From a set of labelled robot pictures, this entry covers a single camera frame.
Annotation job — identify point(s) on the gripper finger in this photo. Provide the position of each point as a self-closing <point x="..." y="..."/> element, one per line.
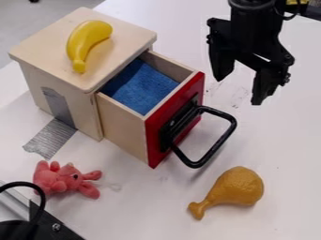
<point x="221" y="64"/>
<point x="265" y="84"/>

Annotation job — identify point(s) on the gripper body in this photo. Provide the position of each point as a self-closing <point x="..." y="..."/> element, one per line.
<point x="255" y="37"/>

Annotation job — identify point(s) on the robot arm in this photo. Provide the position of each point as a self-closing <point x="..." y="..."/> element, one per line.
<point x="255" y="6"/>

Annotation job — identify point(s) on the drawer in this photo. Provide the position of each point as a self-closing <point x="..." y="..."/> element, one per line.
<point x="167" y="115"/>

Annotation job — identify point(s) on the blue cloth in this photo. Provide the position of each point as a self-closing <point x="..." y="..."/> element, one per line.
<point x="140" y="86"/>

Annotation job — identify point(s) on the yellow toy chicken drumstick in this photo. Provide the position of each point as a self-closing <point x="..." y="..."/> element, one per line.
<point x="234" y="190"/>

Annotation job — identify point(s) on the yellow toy banana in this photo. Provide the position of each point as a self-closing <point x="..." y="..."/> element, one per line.
<point x="85" y="42"/>

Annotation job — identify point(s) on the cabinet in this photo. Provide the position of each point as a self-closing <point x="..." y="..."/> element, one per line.
<point x="62" y="65"/>

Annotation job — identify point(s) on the grey tape strip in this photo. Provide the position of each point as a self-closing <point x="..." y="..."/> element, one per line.
<point x="52" y="128"/>

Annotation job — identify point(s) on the pink plush animal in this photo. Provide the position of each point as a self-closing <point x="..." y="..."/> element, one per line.
<point x="62" y="179"/>

